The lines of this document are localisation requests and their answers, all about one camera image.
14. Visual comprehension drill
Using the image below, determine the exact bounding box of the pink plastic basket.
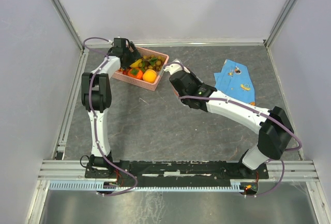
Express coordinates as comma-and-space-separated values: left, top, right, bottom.
112, 47, 169, 91

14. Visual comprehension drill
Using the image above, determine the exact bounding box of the blue cartoon cloth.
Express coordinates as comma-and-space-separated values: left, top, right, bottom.
214, 59, 255, 106

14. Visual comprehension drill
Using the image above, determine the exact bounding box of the small red fruits toy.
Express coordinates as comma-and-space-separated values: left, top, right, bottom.
118, 68, 129, 75

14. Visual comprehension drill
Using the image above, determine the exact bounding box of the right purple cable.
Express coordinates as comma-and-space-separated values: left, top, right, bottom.
163, 62, 303, 198

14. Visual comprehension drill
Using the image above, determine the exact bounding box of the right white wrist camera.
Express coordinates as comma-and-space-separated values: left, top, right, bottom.
163, 60, 190, 75

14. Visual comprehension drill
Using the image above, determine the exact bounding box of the yellow orange peach toy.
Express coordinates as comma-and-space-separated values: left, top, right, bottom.
142, 69, 158, 83

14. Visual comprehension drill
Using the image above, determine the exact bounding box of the green longan bunch toy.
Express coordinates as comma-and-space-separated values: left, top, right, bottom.
138, 55, 166, 72

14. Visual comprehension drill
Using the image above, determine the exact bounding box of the orange persimmon toy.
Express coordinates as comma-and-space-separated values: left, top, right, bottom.
127, 68, 144, 80

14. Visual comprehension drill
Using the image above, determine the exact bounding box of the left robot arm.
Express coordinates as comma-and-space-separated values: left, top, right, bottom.
81, 37, 141, 177

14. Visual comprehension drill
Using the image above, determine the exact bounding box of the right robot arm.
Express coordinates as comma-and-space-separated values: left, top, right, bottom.
169, 69, 294, 178

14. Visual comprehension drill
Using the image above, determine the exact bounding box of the clear zip top bag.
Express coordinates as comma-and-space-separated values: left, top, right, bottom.
173, 89, 180, 98

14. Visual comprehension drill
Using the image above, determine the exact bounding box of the yellow lemon toy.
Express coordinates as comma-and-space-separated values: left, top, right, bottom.
130, 58, 143, 68

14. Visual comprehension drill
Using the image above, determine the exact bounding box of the light blue cable duct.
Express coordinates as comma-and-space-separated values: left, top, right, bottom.
49, 180, 244, 193

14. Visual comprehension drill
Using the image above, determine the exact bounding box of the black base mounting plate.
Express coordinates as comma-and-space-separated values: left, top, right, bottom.
85, 160, 268, 187

